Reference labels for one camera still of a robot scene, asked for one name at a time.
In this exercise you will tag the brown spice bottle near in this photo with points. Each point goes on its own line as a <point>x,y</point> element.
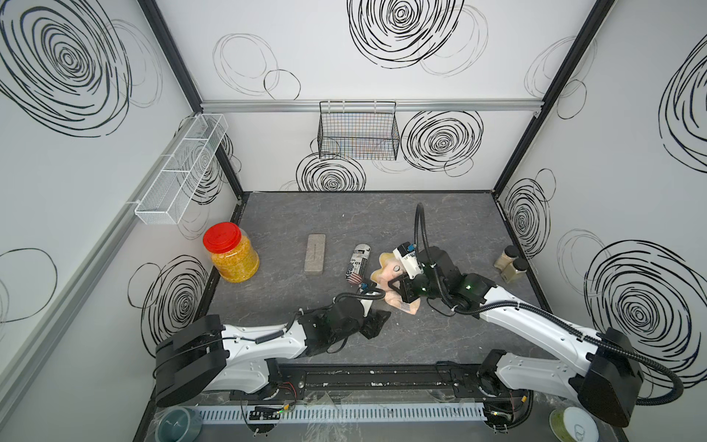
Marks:
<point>515,270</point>

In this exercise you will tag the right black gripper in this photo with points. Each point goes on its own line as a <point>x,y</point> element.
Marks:
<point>404,287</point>

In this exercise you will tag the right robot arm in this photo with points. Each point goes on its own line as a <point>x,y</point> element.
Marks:
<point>600,370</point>

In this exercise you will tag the grey rectangular eyeglass case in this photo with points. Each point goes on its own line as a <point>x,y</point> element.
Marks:
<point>315,254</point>

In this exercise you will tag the red lid yellow jar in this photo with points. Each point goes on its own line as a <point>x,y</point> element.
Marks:
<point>231,252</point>

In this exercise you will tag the black wire basket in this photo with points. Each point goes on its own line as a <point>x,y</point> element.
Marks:
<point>359,130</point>

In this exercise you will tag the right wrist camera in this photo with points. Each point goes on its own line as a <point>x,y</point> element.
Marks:
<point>406,255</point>

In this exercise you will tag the teal tape roll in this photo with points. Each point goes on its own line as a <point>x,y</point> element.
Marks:
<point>179,424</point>

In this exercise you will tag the white mesh shelf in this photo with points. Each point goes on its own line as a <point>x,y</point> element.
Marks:
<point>173,189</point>

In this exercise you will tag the brown spice bottle far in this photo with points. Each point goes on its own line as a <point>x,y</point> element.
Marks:
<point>507,256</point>

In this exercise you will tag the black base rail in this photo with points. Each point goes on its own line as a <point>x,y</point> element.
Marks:
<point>386,378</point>

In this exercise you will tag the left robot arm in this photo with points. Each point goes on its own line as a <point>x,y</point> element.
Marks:
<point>210,356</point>

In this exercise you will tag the white slotted cable duct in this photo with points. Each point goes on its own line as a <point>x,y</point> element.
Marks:
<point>344,413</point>

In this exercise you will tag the brown spice bottle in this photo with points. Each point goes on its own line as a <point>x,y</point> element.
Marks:
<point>507,256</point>
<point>515,270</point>

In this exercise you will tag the green tape roll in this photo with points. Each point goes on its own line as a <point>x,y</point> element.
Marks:
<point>573,424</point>

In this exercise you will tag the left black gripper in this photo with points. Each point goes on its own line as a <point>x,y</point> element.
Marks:
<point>374,324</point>

